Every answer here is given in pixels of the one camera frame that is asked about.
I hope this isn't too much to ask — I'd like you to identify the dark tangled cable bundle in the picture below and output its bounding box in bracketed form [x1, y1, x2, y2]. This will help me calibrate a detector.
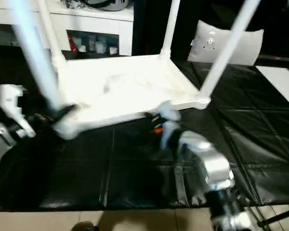
[61, 0, 87, 9]

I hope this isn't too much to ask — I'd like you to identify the white flat board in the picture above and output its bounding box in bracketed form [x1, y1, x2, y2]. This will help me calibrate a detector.
[255, 65, 289, 110]

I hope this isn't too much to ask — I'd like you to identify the white glass-door cabinet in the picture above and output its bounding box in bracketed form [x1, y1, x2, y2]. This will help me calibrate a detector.
[0, 0, 134, 57]

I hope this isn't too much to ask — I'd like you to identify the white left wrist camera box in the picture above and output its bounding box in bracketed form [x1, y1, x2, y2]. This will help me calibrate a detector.
[0, 84, 37, 138]

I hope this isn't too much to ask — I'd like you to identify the white plastic table leg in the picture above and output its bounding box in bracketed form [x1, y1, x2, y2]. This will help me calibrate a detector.
[11, 0, 80, 141]
[37, 0, 68, 70]
[198, 0, 262, 104]
[159, 0, 180, 61]

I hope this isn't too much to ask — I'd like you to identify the grey helmet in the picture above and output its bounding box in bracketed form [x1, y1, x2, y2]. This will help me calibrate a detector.
[85, 0, 131, 12]

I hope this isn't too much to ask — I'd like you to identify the black metal frame bar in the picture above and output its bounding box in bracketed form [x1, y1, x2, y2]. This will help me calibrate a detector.
[257, 208, 289, 228]

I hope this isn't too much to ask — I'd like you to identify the red bottle behind glass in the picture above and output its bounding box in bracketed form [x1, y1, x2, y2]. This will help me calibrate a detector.
[68, 35, 77, 52]

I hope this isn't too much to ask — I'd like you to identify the grey cushion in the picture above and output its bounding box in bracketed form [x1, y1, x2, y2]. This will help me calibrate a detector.
[187, 20, 265, 66]

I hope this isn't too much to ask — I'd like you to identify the black work mat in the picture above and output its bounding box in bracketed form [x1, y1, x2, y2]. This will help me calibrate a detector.
[0, 44, 289, 212]

